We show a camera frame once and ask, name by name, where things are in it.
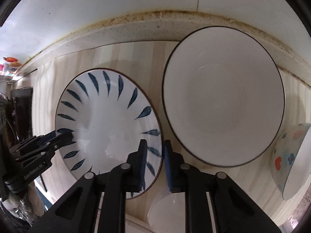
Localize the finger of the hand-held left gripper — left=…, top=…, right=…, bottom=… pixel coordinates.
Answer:
left=9, top=129, right=74, bottom=156
left=15, top=136, right=78, bottom=163

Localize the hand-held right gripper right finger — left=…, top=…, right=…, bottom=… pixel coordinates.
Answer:
left=164, top=140, right=285, bottom=233

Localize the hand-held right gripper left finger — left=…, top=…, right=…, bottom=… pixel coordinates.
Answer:
left=29, top=139, right=148, bottom=233

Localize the blue leaf pattern plate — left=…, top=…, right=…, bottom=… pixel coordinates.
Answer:
left=55, top=68, right=163, bottom=200

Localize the small white bowl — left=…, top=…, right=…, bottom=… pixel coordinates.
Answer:
left=147, top=187, right=189, bottom=233

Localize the white plate with dark rim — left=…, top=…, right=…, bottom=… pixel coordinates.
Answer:
left=162, top=26, right=285, bottom=167

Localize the striped beige mat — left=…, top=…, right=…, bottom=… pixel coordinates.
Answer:
left=31, top=41, right=311, bottom=227

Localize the floral pattern bowl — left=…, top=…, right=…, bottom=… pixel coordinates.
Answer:
left=271, top=123, right=311, bottom=200

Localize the dark rectangular frame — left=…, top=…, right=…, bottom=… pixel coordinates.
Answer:
left=10, top=87, right=33, bottom=141

